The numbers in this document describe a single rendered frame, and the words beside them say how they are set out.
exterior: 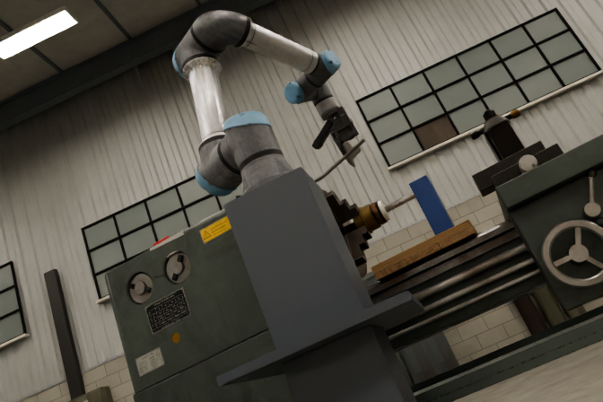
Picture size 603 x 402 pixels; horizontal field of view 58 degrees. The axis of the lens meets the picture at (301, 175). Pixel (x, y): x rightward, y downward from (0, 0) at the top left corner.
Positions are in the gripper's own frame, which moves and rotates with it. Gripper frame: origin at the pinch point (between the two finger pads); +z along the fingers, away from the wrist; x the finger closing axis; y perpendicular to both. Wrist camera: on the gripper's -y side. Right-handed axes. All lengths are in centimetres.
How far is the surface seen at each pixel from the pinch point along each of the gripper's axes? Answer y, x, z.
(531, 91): 192, 744, -36
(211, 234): -42, -38, 2
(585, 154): 58, -49, 29
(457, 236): 22, -38, 34
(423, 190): 19.1, -19.4, 19.7
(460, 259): 20, -37, 41
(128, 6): -310, 631, -484
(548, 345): 29, -58, 63
